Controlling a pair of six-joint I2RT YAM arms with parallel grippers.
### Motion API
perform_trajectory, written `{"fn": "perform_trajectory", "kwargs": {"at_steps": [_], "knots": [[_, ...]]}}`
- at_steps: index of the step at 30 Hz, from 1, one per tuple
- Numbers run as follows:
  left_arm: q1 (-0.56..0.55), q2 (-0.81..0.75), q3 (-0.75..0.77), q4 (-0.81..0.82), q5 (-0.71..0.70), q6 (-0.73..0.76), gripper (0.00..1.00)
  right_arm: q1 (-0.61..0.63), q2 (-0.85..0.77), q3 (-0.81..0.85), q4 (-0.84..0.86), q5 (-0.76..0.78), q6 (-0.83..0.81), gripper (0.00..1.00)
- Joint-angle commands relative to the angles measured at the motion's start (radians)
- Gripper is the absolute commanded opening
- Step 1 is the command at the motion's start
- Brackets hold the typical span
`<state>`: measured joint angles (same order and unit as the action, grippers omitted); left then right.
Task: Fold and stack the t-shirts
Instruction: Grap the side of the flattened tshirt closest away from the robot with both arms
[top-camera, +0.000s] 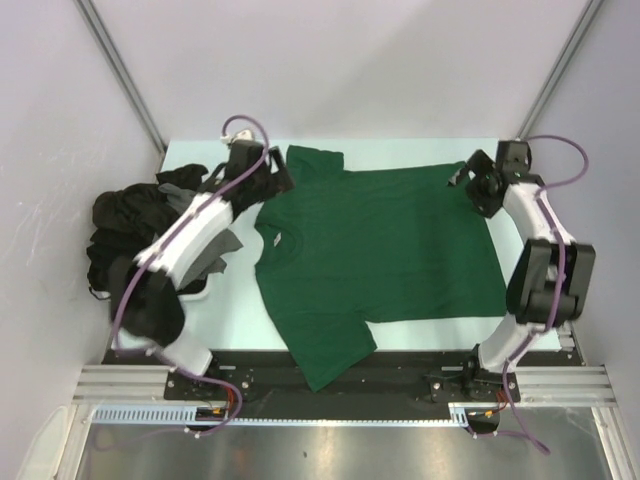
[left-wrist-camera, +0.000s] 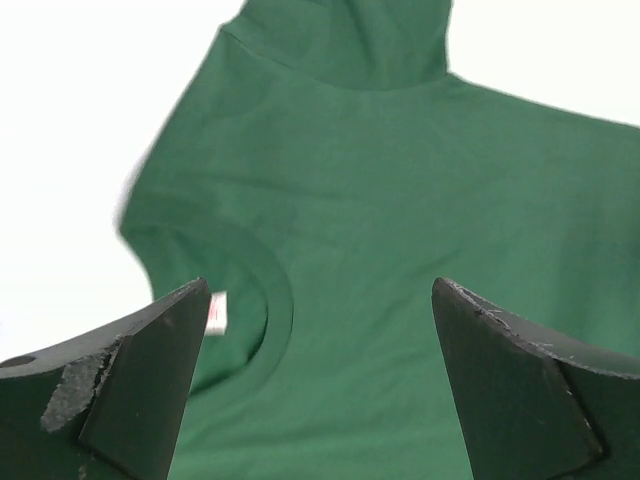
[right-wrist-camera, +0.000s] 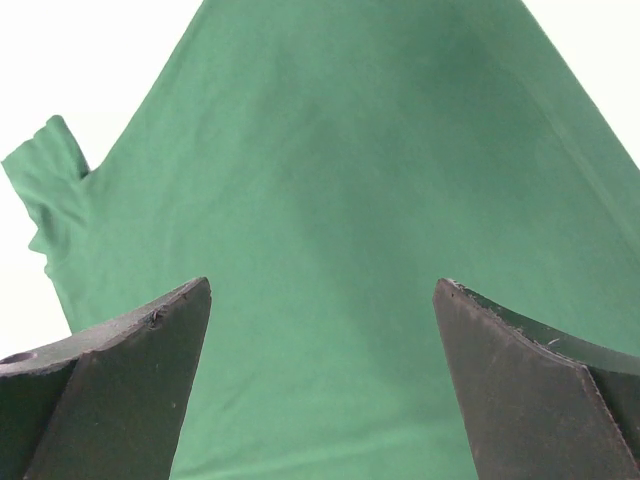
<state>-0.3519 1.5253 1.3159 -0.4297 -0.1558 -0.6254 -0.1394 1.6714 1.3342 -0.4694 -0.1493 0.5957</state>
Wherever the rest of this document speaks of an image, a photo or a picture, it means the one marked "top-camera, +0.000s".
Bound green t shirt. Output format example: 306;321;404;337
255;145;506;391

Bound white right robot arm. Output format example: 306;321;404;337
448;140;596;401

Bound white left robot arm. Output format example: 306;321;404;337
108;129;294;400

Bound grey t shirt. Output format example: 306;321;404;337
159;183;243;294

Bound black t shirt pile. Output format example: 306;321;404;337
85;162;210;301

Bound white plastic bin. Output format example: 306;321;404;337
97;183;226;304

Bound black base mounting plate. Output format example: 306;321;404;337
102;349;584;421

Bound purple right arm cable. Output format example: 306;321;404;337
502;133;590;442

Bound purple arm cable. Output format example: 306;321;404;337
109;114;271;441
502;133;590;442

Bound right aluminium frame post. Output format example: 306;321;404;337
516;0;607;139

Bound aluminium frame post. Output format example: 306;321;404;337
516;0;607;139
73;0;168;158

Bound left aluminium frame post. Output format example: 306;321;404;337
73;0;168;158

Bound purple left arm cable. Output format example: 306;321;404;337
109;114;271;441

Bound aluminium front rail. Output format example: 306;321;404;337
74;365;616;407

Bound white slotted cable duct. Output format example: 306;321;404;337
92;404;468;427

